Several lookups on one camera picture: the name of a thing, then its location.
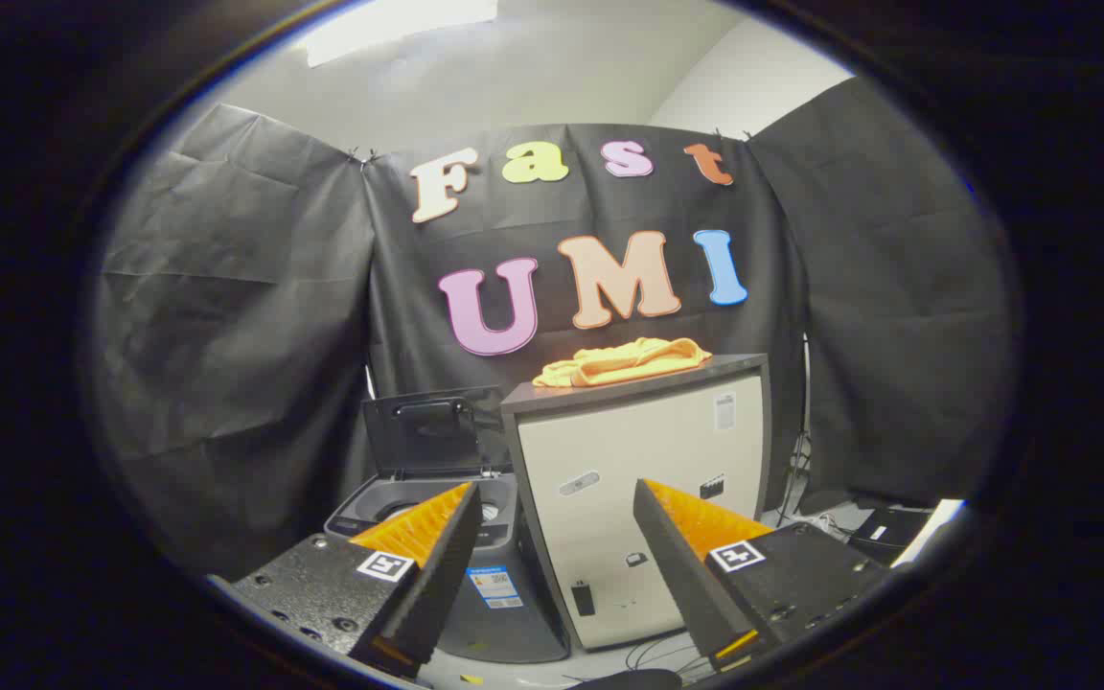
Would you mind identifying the black floor cables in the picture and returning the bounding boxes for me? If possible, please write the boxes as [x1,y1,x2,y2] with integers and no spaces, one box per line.
[624,631,718,678]

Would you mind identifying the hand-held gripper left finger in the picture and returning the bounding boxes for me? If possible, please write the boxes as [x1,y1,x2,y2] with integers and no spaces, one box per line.
[210,481,483,681]

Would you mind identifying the grey washing machine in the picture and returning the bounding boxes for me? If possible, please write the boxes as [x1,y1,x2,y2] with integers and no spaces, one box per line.
[325,471,570,664]

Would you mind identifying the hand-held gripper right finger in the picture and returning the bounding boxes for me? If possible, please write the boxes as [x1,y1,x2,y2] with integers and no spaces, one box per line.
[632,478,893,674]

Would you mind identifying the black backdrop cloth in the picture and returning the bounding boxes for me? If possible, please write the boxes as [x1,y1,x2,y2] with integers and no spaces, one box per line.
[92,77,1013,581]

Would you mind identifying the black rounded object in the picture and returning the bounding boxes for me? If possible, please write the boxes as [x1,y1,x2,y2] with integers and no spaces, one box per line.
[566,668,682,690]

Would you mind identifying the white cabinet with grey top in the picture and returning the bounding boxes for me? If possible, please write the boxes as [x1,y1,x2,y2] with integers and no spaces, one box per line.
[500,354,771,653]

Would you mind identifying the yellow garment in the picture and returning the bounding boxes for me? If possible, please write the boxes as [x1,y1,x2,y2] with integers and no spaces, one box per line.
[532,337,713,389]

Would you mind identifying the black flat box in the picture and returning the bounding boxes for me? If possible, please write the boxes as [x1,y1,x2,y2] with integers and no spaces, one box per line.
[847,506,932,566]

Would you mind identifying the white flat board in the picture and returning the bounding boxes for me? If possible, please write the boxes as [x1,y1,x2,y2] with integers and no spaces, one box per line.
[892,498,965,566]

